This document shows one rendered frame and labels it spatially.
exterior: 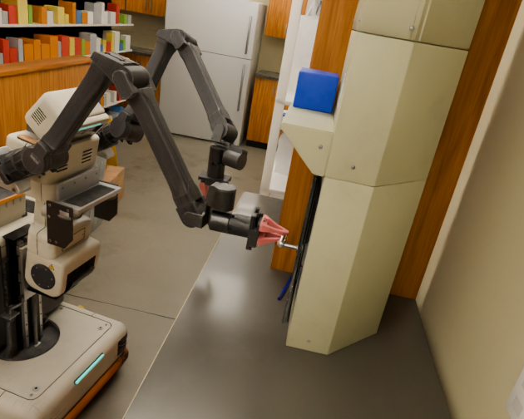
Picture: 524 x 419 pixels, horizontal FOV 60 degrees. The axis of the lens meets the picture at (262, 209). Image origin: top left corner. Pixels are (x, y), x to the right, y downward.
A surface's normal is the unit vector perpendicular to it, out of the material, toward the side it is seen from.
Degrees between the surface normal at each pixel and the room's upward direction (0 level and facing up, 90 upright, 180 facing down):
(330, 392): 0
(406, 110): 90
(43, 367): 0
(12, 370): 0
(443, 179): 90
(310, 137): 90
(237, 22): 90
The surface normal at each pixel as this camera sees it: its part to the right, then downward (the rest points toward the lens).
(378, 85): -0.15, 0.38
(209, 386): 0.16, -0.90
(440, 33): 0.58, 0.41
